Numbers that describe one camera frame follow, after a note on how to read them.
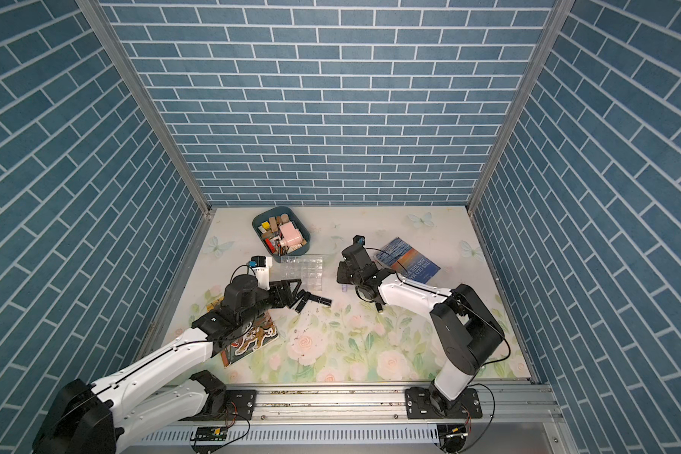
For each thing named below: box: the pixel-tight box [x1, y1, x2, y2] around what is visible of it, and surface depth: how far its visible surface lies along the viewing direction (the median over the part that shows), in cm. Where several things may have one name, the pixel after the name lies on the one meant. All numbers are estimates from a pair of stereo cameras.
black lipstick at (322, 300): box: [308, 292, 332, 307], surface depth 95 cm
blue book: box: [375, 237, 441, 284], surface depth 106 cm
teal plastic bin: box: [251, 206, 311, 263], surface depth 107 cm
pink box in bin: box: [279, 221, 303, 247], surface depth 106 cm
